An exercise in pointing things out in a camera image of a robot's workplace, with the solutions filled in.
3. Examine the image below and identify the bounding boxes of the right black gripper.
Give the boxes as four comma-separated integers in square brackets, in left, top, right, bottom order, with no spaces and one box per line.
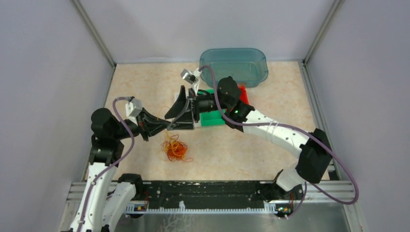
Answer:
[164,86,229,131]

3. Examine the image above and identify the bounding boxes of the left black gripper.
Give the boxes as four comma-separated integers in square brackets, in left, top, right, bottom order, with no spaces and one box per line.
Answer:
[112,107,171,141]

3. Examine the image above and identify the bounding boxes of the yellow cable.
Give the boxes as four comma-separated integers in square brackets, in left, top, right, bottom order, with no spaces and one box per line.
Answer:
[155,106,180,145]

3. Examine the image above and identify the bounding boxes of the orange yellow cables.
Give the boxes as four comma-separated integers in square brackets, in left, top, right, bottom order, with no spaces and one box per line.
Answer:
[160,133,194,163]

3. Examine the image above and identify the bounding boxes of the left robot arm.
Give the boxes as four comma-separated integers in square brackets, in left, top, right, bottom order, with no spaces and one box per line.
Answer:
[68,108,170,232]

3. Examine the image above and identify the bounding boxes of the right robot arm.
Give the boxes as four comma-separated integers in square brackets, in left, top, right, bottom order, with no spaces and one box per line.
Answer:
[165,76,332,199]

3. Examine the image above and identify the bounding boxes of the white plastic bin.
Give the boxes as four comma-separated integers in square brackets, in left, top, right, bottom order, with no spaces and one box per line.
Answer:
[174,92,202,128]

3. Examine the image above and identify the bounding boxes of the green plastic bin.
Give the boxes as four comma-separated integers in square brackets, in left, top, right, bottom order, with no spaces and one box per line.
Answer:
[196,89,227,128]

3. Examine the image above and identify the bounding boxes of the red plastic bin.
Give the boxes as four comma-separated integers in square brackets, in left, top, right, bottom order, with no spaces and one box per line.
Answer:
[238,86,249,104]

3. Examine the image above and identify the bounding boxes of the blue transparent plastic tub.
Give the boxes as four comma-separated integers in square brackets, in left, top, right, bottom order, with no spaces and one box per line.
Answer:
[199,48,269,88]

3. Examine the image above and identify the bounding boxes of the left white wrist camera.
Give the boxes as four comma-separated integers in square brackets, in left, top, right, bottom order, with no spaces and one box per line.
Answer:
[125,97,143,119]

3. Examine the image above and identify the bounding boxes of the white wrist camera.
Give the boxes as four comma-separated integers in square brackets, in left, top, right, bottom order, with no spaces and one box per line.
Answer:
[180,68,201,93]
[125,97,143,119]

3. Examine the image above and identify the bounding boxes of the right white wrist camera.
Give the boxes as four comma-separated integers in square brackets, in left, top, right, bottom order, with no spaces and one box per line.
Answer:
[180,68,201,93]

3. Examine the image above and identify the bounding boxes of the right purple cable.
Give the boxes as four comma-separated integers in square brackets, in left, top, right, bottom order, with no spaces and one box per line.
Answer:
[198,65,360,219]

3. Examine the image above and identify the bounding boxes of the purple cable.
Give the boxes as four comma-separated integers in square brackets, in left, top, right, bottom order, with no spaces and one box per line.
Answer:
[198,65,360,219]
[75,96,136,232]

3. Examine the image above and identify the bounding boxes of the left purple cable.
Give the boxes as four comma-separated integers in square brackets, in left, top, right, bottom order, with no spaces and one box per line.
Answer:
[75,96,136,232]

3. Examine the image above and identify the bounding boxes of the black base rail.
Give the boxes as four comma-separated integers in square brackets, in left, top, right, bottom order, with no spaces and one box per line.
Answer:
[66,180,357,215]

